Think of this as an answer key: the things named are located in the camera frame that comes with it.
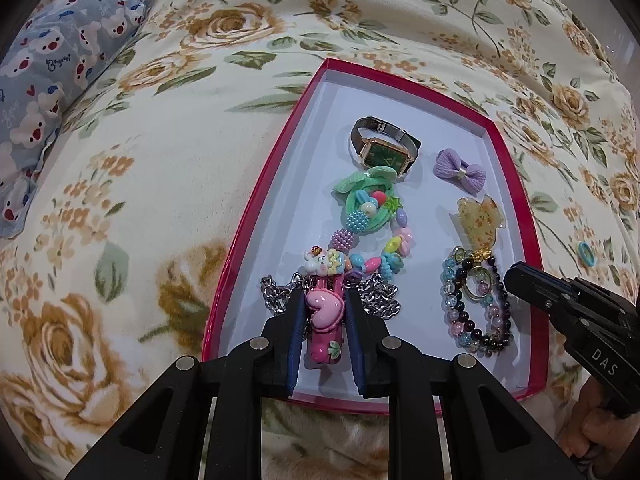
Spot floral blanket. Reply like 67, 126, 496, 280
0, 0, 640, 480

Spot red shallow box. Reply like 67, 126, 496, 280
201, 58, 550, 416

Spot blue bear print pillow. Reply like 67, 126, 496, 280
0, 0, 156, 239

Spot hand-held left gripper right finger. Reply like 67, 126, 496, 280
346, 289, 586, 480

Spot black and clear bead bracelets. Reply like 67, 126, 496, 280
441, 247, 513, 348

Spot silver chain necklace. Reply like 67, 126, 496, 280
260, 274, 402, 321

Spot green dial wristwatch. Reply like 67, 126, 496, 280
349, 116, 422, 177

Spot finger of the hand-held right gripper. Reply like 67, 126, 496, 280
502, 267, 568, 322
517, 261, 577, 295

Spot green bow hair tie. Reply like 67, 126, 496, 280
334, 169, 398, 235

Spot person's right hand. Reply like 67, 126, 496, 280
570, 375, 640, 480

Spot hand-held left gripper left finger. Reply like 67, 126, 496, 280
65, 287, 307, 480

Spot purple bow hair tie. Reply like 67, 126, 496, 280
434, 148, 487, 194

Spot colourful bead chain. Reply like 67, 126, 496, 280
327, 187, 416, 281

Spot pink heart hair clip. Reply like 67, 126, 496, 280
300, 245, 347, 367

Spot yellow floral hair claw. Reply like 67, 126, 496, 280
456, 196, 508, 251

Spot black bead bracelet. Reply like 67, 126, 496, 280
460, 255, 514, 356

